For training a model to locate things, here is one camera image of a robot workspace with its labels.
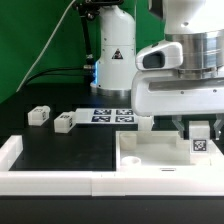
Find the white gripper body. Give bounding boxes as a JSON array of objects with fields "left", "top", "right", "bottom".
[{"left": 131, "top": 70, "right": 224, "bottom": 116}]

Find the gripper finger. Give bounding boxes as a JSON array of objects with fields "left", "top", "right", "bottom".
[
  {"left": 214, "top": 114, "right": 224, "bottom": 139},
  {"left": 172, "top": 115, "right": 185, "bottom": 138}
]

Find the white square tabletop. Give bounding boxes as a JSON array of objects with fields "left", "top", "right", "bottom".
[{"left": 116, "top": 131, "right": 224, "bottom": 172}]

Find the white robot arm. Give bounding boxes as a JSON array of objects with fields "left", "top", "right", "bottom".
[{"left": 91, "top": 0, "right": 224, "bottom": 138}]

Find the white U-shaped fence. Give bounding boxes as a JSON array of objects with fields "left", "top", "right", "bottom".
[{"left": 0, "top": 136, "right": 224, "bottom": 196}]

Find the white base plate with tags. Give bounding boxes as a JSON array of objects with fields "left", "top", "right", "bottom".
[{"left": 76, "top": 108, "right": 138, "bottom": 125}]

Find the black cable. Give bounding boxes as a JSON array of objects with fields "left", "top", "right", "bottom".
[{"left": 23, "top": 67, "right": 92, "bottom": 87}]

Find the grey cable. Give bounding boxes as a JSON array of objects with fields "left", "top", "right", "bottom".
[{"left": 15, "top": 0, "right": 78, "bottom": 93}]

